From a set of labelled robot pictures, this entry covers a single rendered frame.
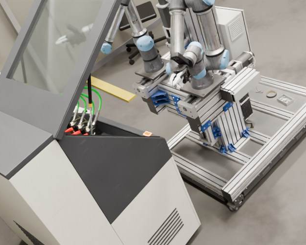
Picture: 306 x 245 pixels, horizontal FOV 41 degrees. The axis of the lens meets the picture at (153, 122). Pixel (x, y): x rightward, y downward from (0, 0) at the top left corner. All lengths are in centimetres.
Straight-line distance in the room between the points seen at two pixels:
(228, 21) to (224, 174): 114
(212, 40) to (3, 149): 128
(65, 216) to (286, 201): 170
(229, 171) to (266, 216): 42
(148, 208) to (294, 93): 180
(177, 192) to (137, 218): 36
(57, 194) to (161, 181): 76
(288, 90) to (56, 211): 240
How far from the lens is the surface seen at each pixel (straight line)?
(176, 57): 201
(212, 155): 334
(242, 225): 312
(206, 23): 237
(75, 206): 217
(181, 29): 232
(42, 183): 200
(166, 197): 267
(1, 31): 505
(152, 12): 518
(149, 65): 294
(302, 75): 432
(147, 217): 259
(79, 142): 205
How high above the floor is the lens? 251
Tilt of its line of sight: 36 degrees down
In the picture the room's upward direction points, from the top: 23 degrees counter-clockwise
